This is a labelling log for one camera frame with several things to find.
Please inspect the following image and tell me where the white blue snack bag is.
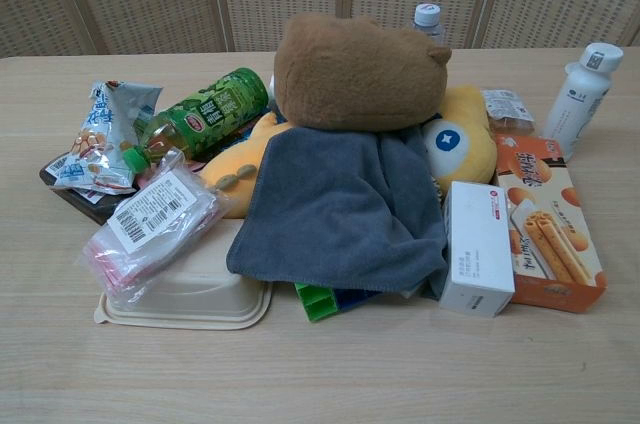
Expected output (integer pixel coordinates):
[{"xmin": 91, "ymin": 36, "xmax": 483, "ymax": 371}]
[{"xmin": 52, "ymin": 80, "xmax": 165, "ymax": 196}]

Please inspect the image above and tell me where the grey microfibre cloth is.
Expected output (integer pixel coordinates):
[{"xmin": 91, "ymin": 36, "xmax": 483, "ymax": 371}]
[{"xmin": 225, "ymin": 125, "xmax": 452, "ymax": 301}]

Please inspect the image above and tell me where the brown capybara plush toy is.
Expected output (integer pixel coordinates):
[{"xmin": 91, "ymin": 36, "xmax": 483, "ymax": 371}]
[{"xmin": 273, "ymin": 12, "xmax": 453, "ymax": 134}]

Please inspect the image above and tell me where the blue plastic block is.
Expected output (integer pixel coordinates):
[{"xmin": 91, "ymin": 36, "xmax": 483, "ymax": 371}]
[{"xmin": 331, "ymin": 287, "xmax": 397, "ymax": 307}]

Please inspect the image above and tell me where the green tea bottle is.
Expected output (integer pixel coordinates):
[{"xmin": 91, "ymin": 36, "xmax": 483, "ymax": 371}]
[{"xmin": 122, "ymin": 67, "xmax": 271, "ymax": 174}]

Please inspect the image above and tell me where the yellow plush toy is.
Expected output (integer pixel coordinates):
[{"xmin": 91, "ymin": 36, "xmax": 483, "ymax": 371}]
[{"xmin": 199, "ymin": 85, "xmax": 499, "ymax": 219}]

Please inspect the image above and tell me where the beige lidded food container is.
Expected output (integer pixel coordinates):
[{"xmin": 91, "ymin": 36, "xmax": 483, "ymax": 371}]
[{"xmin": 94, "ymin": 219, "xmax": 275, "ymax": 331}]

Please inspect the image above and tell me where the white cardboard box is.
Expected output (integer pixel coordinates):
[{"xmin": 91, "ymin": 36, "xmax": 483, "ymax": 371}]
[{"xmin": 439, "ymin": 180, "xmax": 516, "ymax": 319}]

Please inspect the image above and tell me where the clear zip bag pack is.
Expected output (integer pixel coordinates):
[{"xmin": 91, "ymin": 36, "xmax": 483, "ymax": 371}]
[{"xmin": 74, "ymin": 147, "xmax": 235, "ymax": 313}]

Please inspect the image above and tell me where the clear water bottle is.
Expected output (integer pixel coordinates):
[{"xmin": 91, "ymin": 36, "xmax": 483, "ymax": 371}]
[{"xmin": 411, "ymin": 2, "xmax": 447, "ymax": 48}]

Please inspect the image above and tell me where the small wrapped pastry packet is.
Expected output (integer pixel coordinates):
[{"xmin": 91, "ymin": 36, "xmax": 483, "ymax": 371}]
[{"xmin": 480, "ymin": 87, "xmax": 536, "ymax": 138}]

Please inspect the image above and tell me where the orange egg roll box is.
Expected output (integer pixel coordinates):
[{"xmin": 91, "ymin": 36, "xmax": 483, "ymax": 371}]
[{"xmin": 494, "ymin": 133, "xmax": 610, "ymax": 315}]

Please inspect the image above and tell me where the dark brown tray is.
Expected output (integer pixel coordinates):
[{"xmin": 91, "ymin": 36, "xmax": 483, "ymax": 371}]
[{"xmin": 39, "ymin": 152, "xmax": 137, "ymax": 226}]

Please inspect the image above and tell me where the white drink bottle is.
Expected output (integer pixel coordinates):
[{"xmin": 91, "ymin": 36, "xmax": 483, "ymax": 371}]
[{"xmin": 541, "ymin": 42, "xmax": 625, "ymax": 163}]

